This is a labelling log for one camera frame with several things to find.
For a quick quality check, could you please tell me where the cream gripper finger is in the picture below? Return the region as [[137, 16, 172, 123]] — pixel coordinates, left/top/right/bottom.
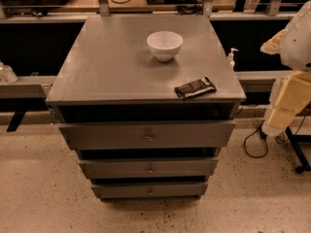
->
[[260, 30, 286, 54], [262, 71, 311, 136]]

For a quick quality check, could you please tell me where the grey top drawer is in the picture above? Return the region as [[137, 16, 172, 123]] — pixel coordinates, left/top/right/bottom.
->
[[59, 120, 235, 150]]

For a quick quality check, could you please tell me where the grey drawer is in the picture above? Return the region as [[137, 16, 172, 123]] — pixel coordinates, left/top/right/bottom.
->
[[91, 182, 208, 199], [59, 120, 235, 150], [79, 157, 218, 180]]

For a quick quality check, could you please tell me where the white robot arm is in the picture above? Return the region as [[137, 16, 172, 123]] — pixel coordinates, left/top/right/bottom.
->
[[260, 1, 311, 136]]

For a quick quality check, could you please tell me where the grey drawer cabinet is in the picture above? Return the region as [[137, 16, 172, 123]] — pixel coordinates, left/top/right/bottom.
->
[[45, 14, 247, 202]]

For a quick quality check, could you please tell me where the grey middle drawer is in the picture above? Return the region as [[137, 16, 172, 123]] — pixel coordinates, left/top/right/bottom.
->
[[79, 157, 218, 180]]

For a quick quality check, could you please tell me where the grey bottom drawer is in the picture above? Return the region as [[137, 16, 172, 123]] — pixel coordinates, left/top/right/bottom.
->
[[91, 182, 208, 199]]

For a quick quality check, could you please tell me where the white pump dispenser bottle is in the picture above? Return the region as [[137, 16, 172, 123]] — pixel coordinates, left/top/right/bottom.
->
[[227, 48, 239, 68]]

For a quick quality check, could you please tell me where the black wheeled stand base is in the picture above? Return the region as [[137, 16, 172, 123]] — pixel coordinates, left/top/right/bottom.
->
[[285, 127, 311, 174]]

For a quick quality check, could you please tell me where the black snack packet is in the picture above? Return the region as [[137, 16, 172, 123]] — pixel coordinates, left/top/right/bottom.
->
[[174, 77, 217, 100]]

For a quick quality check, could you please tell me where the white ceramic bowl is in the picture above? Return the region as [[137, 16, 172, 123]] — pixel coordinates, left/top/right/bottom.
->
[[147, 31, 184, 61]]

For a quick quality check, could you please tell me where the clear plastic bottle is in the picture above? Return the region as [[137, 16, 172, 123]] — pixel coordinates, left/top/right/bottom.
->
[[0, 62, 17, 83]]

